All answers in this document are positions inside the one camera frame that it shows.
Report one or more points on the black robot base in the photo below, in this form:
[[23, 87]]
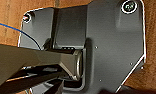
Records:
[[110, 40]]

